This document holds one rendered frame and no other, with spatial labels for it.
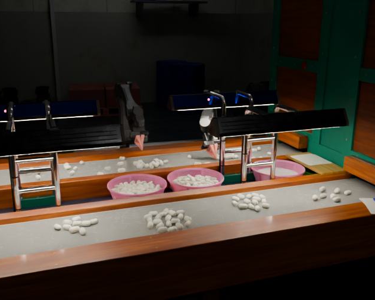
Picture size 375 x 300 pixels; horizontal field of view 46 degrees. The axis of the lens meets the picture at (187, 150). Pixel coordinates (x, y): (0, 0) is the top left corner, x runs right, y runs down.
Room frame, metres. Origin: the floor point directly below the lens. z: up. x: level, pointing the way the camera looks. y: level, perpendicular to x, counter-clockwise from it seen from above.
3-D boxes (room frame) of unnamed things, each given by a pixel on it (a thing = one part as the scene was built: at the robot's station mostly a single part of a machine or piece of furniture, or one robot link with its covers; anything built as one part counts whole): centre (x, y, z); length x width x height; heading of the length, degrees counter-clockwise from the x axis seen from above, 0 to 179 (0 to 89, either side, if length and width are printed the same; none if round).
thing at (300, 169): (2.12, -0.45, 0.72); 0.27 x 0.27 x 0.10
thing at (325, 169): (2.20, -0.66, 0.77); 0.33 x 0.15 x 0.01; 20
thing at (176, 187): (1.97, -0.04, 0.72); 0.27 x 0.27 x 0.10
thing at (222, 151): (2.25, -0.22, 0.90); 0.20 x 0.19 x 0.45; 110
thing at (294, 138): (2.54, -0.59, 0.83); 0.30 x 0.06 x 0.07; 20
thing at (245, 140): (1.88, -0.36, 0.90); 0.20 x 0.19 x 0.45; 110
